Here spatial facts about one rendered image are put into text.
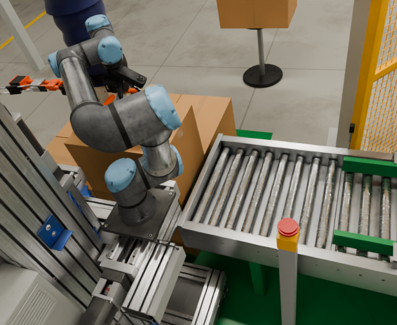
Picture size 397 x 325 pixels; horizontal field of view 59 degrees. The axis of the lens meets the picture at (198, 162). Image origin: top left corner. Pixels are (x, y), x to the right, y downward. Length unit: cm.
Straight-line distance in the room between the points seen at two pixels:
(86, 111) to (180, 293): 143
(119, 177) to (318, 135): 214
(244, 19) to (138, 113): 253
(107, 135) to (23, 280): 54
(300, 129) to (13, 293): 250
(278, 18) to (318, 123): 93
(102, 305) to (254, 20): 260
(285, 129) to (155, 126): 236
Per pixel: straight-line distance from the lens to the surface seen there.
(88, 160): 202
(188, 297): 207
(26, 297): 115
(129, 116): 81
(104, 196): 226
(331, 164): 209
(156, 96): 83
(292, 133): 307
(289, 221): 125
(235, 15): 328
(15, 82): 219
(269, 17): 321
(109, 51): 115
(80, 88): 98
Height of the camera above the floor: 208
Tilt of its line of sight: 45 degrees down
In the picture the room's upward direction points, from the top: 15 degrees counter-clockwise
